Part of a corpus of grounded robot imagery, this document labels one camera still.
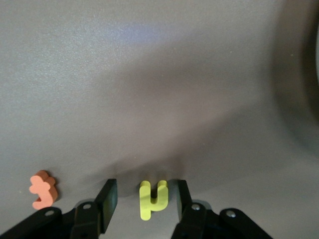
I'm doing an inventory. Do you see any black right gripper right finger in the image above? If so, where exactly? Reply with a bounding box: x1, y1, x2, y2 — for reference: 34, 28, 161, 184
171, 179, 207, 239

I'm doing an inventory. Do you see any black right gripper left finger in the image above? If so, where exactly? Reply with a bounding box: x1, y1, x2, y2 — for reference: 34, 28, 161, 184
71, 178, 118, 239

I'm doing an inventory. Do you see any yellow foam letter h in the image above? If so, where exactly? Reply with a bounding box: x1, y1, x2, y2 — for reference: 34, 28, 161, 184
139, 180, 169, 221

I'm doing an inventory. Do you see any orange foam letter t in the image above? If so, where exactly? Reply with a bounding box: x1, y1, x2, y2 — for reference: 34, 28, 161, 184
29, 170, 59, 210

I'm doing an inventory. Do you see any brown table cover sheet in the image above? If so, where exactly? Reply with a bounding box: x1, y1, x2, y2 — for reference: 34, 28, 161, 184
0, 0, 319, 239

